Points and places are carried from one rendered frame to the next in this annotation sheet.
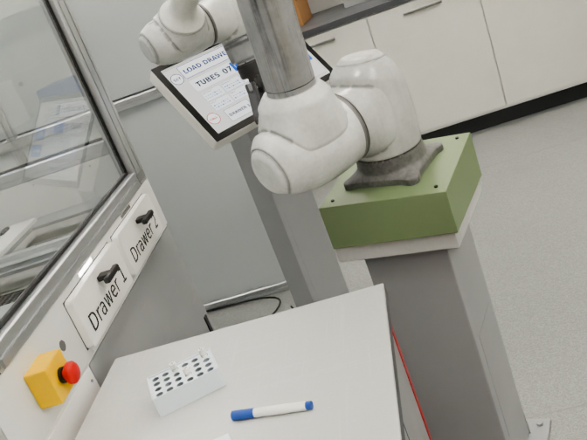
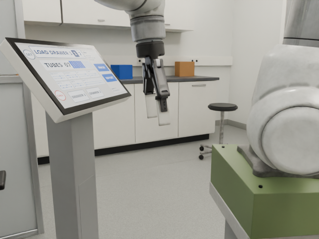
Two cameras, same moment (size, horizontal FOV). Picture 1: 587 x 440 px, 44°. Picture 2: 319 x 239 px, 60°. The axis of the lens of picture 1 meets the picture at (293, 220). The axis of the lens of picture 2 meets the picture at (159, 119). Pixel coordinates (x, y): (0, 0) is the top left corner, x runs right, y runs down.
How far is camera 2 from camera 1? 131 cm
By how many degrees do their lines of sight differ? 37
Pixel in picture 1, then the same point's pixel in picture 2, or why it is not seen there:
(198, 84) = (47, 65)
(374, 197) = (308, 188)
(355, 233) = (282, 224)
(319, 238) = (92, 208)
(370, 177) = not seen: hidden behind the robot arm
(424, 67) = (103, 117)
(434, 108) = (103, 138)
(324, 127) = not seen: outside the picture
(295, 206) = (85, 182)
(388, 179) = not seen: hidden behind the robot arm
